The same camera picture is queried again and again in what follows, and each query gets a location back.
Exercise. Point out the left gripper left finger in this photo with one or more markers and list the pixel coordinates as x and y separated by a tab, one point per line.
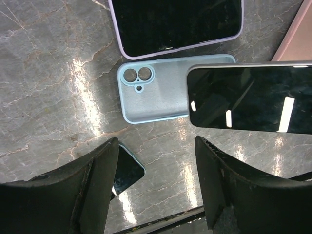
71	199

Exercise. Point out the white-edged black phone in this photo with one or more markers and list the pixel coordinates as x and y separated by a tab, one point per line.
271	97

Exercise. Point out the pink phone case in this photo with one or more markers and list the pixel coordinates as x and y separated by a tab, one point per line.
297	43

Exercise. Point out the teal-edged black phone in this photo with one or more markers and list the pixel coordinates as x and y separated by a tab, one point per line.
129	170

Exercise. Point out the blue-edged black phone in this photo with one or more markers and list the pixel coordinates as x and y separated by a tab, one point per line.
147	28

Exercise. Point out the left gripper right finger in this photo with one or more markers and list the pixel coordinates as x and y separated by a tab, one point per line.
237	194

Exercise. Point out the light blue phone case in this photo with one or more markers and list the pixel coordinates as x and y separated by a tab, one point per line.
156	90

